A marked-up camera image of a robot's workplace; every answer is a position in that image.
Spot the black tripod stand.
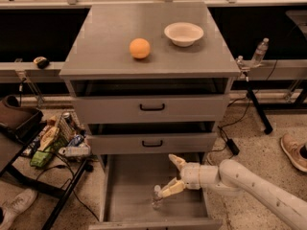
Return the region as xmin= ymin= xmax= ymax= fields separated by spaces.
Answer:
xmin=236 ymin=56 xmax=272 ymax=134

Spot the clear plastic water bottle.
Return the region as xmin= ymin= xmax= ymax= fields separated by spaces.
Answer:
xmin=152 ymin=185 xmax=163 ymax=210

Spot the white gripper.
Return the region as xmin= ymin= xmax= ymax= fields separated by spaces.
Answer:
xmin=158 ymin=154 xmax=220 ymax=198

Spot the brown bag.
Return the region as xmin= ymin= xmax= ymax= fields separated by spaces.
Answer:
xmin=0 ymin=95 xmax=43 ymax=144

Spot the grey open bottom drawer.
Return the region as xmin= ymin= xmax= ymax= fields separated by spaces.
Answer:
xmin=88 ymin=153 xmax=223 ymax=230

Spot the background water bottle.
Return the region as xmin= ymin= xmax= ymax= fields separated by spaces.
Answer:
xmin=251 ymin=37 xmax=270 ymax=67

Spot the white sneaker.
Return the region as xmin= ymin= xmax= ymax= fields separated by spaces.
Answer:
xmin=0 ymin=189 xmax=37 ymax=230

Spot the white paper bowl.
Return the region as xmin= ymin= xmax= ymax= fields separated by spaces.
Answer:
xmin=164 ymin=22 xmax=203 ymax=47

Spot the grey middle drawer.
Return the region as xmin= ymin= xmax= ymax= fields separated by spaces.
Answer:
xmin=87 ymin=132 xmax=217 ymax=154

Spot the lying plastic bottle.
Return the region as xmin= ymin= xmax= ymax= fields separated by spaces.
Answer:
xmin=59 ymin=147 xmax=91 ymax=157

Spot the black power adapter cable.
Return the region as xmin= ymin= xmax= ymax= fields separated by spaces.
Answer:
xmin=206 ymin=59 xmax=280 ymax=169

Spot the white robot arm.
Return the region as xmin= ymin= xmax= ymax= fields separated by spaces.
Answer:
xmin=157 ymin=154 xmax=307 ymax=230

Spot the orange fruit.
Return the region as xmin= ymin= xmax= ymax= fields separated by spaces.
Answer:
xmin=130 ymin=38 xmax=151 ymax=59

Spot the soda can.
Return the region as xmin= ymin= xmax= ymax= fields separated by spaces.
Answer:
xmin=62 ymin=112 xmax=75 ymax=127

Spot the black frame side table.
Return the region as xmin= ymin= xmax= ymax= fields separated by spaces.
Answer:
xmin=0 ymin=122 xmax=91 ymax=230

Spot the grey drawer cabinet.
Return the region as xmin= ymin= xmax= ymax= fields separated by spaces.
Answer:
xmin=59 ymin=1 xmax=242 ymax=230

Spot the grey top drawer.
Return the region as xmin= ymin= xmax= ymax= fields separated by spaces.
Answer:
xmin=72 ymin=95 xmax=229 ymax=124

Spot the tan shoe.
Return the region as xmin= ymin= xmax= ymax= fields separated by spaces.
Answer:
xmin=280 ymin=133 xmax=307 ymax=173

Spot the black tape measure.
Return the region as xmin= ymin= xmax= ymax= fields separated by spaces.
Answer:
xmin=34 ymin=57 xmax=50 ymax=69

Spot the green snack bag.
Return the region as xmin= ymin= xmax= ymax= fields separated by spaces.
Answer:
xmin=30 ymin=147 xmax=55 ymax=168

